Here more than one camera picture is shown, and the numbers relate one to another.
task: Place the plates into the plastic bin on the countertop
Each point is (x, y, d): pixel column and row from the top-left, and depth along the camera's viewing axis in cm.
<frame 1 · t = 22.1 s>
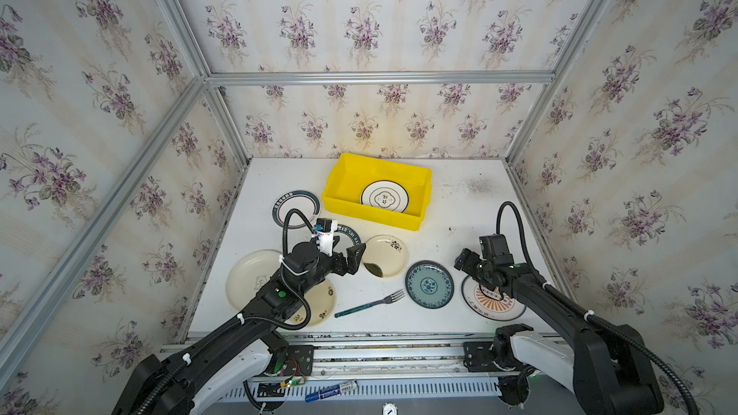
left hand: (352, 239, 77), fingers open
right hand: (463, 269, 88), fingers open
green-rimmed plate far left: (304, 201, 109), on the table
cream plate with dark leaf: (385, 256, 93), on the table
teal patterned plate: (430, 284, 88), on the table
orange sunburst plate: (491, 309, 81), point 3 cm above the table
white plate black outline: (385, 194, 109), point 2 cm above the table
cream floral plate: (322, 299, 86), on the table
plain cream plate: (249, 274, 92), on the table
green-handled fork: (392, 298, 85), on the table

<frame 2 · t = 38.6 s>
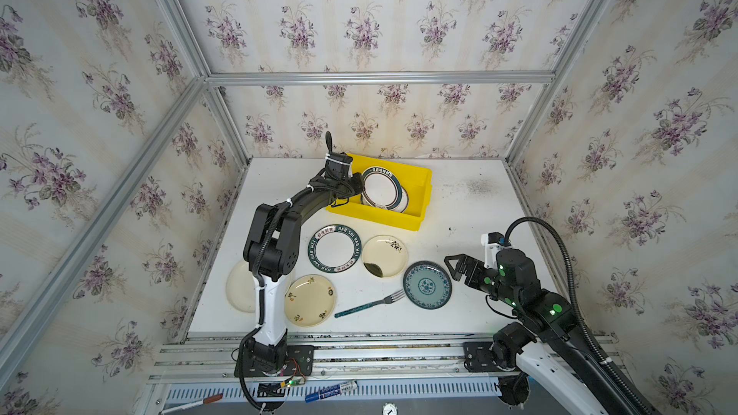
left hand: (363, 180, 99), fingers closed
right hand: (452, 266, 74), fingers open
green-rimmed plate far left: (381, 188, 109), point 4 cm above the table
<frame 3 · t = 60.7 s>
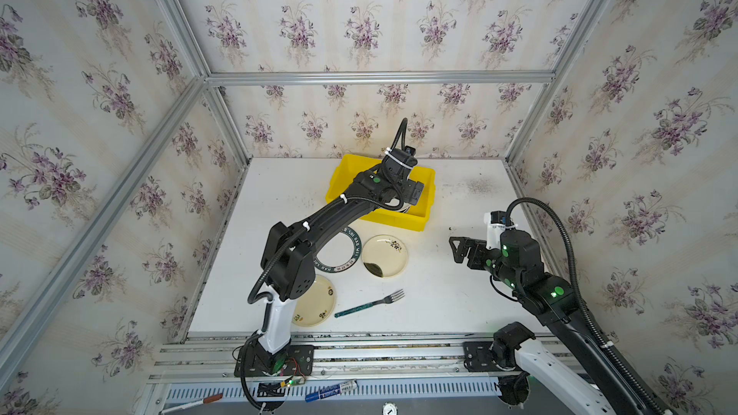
left hand: (404, 179, 86), fingers open
right hand: (461, 242, 73), fingers open
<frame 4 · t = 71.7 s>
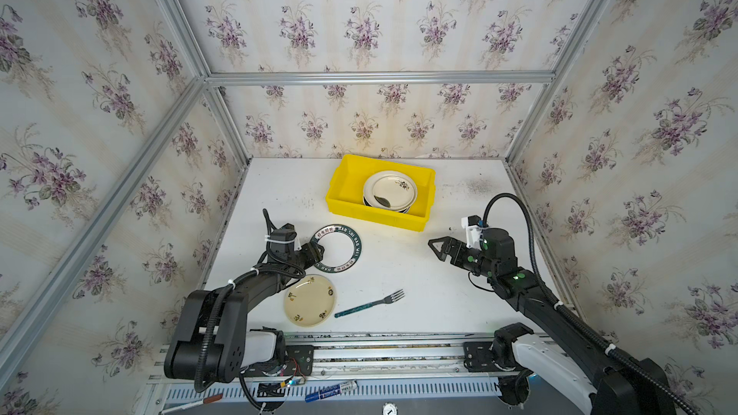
left hand: (317, 249, 91), fingers open
right hand: (435, 248, 80), fingers open
cream plate with dark leaf: (390, 190, 106), point 5 cm above the table
